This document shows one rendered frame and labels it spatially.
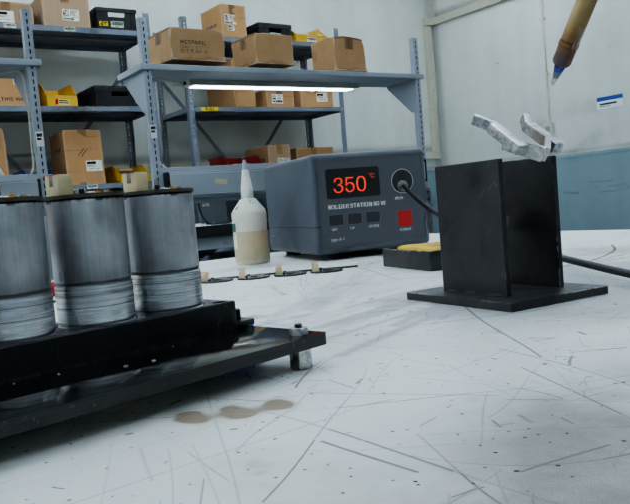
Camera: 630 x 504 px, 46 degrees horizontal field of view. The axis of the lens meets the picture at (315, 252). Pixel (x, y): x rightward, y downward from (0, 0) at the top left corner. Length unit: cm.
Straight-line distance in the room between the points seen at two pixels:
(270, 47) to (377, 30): 322
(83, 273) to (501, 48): 598
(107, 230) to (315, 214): 43
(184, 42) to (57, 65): 211
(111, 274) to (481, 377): 12
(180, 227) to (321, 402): 9
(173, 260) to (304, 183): 43
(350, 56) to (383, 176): 271
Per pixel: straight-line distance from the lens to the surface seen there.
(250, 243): 70
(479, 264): 35
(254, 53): 312
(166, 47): 296
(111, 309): 24
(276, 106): 504
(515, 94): 605
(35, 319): 23
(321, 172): 66
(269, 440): 18
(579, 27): 33
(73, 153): 449
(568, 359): 24
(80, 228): 24
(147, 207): 25
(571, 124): 572
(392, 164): 69
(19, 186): 263
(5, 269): 23
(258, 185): 297
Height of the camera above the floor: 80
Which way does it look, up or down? 4 degrees down
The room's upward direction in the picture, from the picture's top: 5 degrees counter-clockwise
